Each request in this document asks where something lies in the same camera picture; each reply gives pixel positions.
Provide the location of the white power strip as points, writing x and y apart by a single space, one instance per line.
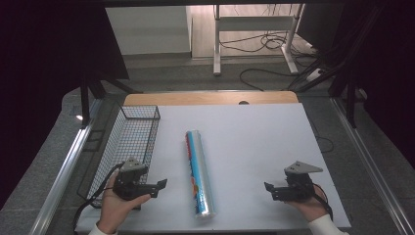
314 75

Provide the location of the white table mat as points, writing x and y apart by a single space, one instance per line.
244 147

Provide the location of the black curtain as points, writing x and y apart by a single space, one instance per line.
49 65
385 65

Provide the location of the person's right hand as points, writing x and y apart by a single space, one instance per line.
310 207

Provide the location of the white desk frame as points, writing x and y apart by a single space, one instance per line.
254 23

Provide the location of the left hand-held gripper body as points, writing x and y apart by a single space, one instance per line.
129 186

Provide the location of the black stand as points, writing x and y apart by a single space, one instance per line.
351 98
85 101

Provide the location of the metal rail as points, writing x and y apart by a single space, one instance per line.
372 169
62 176

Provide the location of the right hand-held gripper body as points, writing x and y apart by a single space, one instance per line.
295 187

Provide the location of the wooden table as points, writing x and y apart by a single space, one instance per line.
208 98

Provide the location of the person's left hand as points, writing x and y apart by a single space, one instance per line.
114 209

